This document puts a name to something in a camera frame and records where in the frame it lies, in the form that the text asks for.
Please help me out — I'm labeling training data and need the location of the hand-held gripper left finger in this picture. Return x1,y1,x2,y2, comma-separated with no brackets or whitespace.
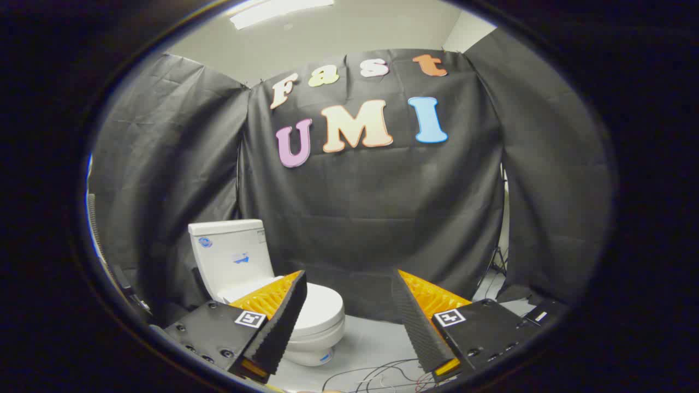
164,270,308,384

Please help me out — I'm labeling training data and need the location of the white toilet with tank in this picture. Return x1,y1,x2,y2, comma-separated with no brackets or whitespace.
188,219,346,367

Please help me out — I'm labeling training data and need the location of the ceiling light panel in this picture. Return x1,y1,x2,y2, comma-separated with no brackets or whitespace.
229,0,335,31

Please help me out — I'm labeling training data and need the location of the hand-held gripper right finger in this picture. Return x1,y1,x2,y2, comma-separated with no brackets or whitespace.
391,269,541,384

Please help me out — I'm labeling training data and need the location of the black box with white label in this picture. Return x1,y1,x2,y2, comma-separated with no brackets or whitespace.
524,297,571,328

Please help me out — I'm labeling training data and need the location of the black backdrop cloth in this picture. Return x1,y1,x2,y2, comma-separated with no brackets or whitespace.
87,28,615,328

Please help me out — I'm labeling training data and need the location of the tangle of floor cables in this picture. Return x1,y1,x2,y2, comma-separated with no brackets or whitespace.
322,358,437,393

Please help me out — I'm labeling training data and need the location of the white toilet lid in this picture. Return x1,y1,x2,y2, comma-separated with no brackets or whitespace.
217,276,346,338

